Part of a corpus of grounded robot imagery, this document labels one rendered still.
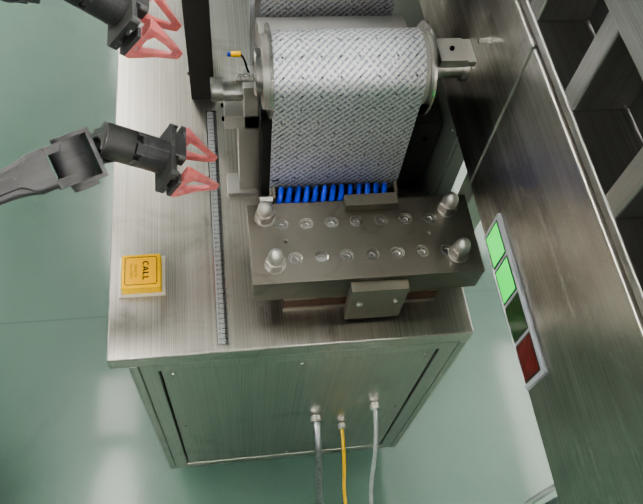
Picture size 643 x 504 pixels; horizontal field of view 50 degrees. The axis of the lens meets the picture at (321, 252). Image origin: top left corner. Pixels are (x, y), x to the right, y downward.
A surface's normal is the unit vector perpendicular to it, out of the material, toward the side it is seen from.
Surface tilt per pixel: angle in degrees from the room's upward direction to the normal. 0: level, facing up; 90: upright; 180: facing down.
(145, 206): 0
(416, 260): 0
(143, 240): 0
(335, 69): 46
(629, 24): 90
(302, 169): 90
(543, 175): 90
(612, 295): 90
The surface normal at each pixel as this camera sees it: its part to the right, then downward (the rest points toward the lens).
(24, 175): 0.47, 0.11
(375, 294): 0.12, 0.86
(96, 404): 0.09, -0.51
